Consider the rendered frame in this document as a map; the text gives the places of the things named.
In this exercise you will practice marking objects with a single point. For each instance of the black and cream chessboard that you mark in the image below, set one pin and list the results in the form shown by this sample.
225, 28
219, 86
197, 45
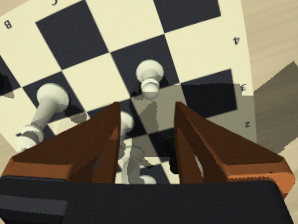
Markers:
92, 48

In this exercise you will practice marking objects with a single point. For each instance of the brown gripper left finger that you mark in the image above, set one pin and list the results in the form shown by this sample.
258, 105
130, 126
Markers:
71, 154

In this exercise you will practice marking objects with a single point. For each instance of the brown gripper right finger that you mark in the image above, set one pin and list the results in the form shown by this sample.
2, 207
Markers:
224, 155

